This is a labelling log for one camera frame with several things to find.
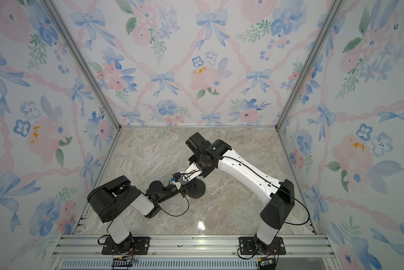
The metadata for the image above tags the aluminium left corner post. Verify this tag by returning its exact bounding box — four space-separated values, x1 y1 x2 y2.
40 0 122 130

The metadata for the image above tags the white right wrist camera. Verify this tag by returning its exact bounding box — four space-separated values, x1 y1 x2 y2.
185 163 202 177

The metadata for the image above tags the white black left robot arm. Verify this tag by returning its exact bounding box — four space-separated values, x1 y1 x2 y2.
87 175 195 257

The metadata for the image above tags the aluminium right corner post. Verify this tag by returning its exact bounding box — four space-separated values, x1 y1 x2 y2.
276 0 344 133

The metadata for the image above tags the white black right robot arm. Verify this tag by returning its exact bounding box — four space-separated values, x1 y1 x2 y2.
177 132 310 254

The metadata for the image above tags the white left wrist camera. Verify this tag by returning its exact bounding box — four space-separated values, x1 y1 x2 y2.
170 172 183 191

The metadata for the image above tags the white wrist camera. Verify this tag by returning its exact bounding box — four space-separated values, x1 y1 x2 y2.
185 163 202 177
170 172 183 191

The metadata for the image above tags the aluminium mounting rail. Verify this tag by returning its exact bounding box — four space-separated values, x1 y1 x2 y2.
46 235 340 270

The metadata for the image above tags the black round microphone stand base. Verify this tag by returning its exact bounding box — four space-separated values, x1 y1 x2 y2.
187 178 206 199

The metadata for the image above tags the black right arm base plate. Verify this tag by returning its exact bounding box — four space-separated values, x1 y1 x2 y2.
238 236 286 256

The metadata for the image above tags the aluminium corner post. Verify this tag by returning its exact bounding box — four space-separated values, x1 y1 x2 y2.
276 0 344 133
40 0 122 130

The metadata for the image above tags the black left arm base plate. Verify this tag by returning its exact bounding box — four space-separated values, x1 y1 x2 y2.
99 236 151 255

